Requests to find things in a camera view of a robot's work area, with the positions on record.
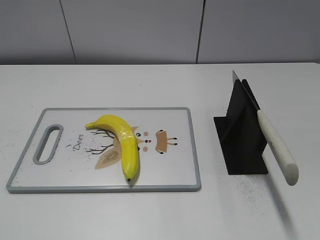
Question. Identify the knife with white handle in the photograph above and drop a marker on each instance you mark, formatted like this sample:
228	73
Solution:
277	145

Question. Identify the yellow plastic banana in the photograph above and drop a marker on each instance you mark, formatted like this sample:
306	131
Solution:
127	140

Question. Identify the white cutting board grey rim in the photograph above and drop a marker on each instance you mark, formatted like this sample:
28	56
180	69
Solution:
62	156

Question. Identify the black knife stand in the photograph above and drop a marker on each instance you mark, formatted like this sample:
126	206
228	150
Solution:
240	135

